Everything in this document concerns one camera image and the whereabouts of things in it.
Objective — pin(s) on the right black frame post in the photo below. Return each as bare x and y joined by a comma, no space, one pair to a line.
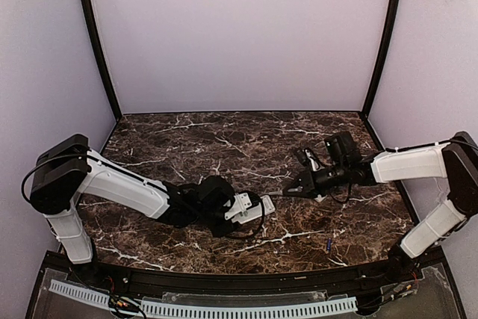
382,53

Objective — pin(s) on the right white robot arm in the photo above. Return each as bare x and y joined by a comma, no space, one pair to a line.
454,159

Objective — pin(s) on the black front rail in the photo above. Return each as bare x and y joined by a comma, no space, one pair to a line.
349,280

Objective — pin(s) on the white battery cover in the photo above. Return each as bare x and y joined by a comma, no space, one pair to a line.
319,198

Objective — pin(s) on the white remote control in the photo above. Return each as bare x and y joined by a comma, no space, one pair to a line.
264,208

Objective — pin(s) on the black frame post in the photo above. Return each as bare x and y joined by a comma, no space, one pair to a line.
382,53
98,53

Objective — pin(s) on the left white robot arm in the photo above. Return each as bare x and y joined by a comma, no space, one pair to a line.
72,168

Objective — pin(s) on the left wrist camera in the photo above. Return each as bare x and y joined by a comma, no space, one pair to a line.
242,201

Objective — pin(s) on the left black frame post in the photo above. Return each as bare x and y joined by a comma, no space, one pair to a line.
98,53

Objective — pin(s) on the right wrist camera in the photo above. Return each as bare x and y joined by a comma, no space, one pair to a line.
308,159

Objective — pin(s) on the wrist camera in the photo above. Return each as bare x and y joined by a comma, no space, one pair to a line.
242,201
308,159

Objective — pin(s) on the white slotted cable duct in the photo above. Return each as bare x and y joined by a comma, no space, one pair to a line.
181,306

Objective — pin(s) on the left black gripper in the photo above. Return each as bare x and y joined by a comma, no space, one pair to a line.
222,229

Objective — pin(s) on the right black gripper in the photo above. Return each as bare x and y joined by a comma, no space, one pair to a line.
311,178

